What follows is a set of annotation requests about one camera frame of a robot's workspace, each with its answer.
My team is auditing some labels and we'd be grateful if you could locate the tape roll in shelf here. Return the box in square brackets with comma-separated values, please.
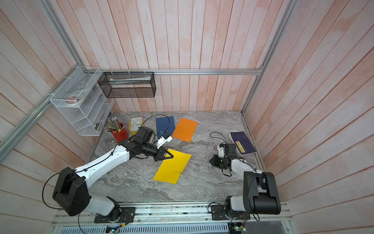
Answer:
[64, 93, 84, 106]

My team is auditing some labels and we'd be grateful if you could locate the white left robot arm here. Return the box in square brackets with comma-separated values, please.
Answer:
[52, 126, 174, 222]

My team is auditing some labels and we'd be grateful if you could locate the orange paper document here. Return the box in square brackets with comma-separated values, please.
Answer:
[172, 118, 198, 142]

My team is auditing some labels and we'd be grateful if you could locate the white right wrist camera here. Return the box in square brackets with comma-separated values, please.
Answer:
[217, 143, 228, 158]

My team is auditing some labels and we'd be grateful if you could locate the dark purple book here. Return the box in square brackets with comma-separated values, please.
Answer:
[229, 131, 257, 155]

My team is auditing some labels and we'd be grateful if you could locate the red metal pencil cup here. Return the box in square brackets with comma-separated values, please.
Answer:
[112, 123, 129, 142]

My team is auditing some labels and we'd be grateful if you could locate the yellow desk clock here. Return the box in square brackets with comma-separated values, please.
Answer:
[129, 117, 144, 135]

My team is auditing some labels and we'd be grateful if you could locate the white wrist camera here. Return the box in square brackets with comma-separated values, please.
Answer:
[156, 132, 172, 149]
[217, 143, 228, 158]

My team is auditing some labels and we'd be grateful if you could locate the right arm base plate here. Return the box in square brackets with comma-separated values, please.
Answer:
[207, 202, 251, 221]

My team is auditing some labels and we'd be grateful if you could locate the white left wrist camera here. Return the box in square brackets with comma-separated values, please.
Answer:
[156, 132, 172, 149]

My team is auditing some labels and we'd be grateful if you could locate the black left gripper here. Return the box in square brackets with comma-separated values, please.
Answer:
[142, 141, 174, 162]

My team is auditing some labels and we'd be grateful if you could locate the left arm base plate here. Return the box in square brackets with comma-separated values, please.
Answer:
[94, 207, 136, 224]

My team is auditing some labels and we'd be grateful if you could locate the aluminium front rail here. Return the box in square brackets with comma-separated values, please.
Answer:
[51, 201, 293, 227]

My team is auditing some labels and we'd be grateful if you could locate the black wire mesh basket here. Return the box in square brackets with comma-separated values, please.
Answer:
[98, 71, 156, 98]

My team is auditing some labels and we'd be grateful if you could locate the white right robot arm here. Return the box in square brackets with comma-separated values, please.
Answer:
[209, 143, 281, 217]

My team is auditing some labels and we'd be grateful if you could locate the yellow paper document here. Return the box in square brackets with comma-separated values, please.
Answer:
[153, 149, 191, 184]

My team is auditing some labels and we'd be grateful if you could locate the blue paper document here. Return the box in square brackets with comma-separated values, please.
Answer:
[156, 116, 175, 138]

